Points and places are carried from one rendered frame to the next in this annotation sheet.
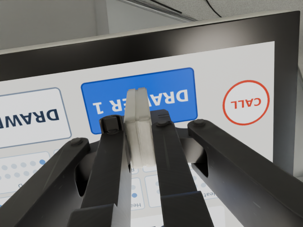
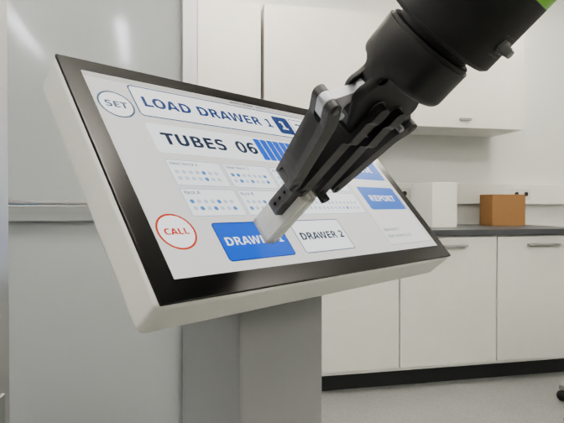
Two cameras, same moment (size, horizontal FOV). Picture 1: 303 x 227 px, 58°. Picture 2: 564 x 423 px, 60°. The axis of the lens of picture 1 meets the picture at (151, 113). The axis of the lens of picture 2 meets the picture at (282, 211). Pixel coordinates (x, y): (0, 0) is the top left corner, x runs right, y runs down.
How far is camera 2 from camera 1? 0.37 m
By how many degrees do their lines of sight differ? 50
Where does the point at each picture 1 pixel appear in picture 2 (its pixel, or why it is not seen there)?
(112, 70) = (281, 262)
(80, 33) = (253, 345)
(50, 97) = (309, 247)
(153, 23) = not seen: outside the picture
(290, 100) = (137, 229)
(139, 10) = not seen: outside the picture
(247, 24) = (202, 291)
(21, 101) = (322, 246)
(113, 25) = not seen: outside the picture
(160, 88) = (246, 248)
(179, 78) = (237, 253)
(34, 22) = (285, 357)
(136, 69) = (267, 261)
